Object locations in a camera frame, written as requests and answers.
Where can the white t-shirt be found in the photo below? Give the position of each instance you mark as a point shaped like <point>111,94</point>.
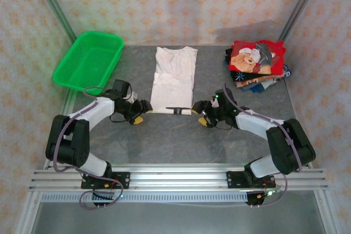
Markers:
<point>172,80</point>

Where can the tan folded t-shirt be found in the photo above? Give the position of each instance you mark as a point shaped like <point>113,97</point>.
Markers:
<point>252,81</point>

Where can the aluminium mounting rail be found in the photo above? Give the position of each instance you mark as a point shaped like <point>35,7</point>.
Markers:
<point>178,179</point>

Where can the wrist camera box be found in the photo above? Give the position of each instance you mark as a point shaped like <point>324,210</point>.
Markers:
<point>133,97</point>
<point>214,103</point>

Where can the yellow power connector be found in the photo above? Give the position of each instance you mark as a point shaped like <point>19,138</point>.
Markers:
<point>106,187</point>
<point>259,196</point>

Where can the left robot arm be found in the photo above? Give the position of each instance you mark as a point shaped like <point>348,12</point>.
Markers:
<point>68,149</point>

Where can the aluminium frame leg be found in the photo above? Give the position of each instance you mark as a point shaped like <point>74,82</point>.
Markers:
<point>325,212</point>
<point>27,212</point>

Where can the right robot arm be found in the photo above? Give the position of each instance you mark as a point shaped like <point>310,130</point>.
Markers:
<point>288,146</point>

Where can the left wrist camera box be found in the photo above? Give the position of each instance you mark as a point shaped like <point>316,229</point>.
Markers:
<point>133,97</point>

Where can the red teddy bear t-shirt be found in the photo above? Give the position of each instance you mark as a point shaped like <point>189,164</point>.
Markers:
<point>275,58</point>

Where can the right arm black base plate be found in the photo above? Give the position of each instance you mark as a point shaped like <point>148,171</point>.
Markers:
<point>234,179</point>

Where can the aluminium frame post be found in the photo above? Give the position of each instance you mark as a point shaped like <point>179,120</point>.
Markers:
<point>55,6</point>
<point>300,6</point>

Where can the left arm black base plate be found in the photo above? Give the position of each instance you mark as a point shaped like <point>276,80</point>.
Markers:
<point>123,180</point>

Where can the green plastic basket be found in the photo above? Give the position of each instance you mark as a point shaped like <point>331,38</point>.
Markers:
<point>87,61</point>

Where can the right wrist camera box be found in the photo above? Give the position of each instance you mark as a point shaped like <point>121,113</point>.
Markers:
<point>214,103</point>

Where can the black snowflake t-shirt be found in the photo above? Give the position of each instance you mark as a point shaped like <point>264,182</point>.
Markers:
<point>241,76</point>

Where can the blue folded t-shirt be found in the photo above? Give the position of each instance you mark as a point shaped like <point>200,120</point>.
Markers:
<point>259,88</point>

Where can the aluminium table side rail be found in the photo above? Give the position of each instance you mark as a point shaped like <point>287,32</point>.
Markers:
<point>65,105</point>

